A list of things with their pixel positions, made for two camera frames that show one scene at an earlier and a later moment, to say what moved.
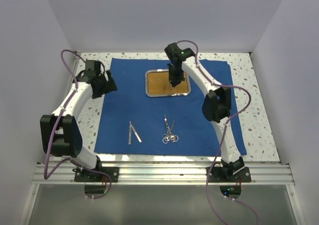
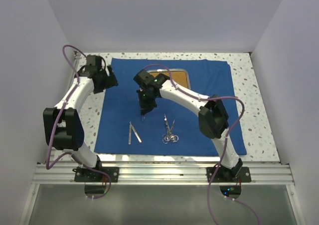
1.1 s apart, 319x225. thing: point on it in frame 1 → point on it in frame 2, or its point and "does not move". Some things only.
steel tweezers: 135,132 does not move
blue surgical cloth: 132,122 does not move
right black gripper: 175,81 → 145,108
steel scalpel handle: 130,134 does not move
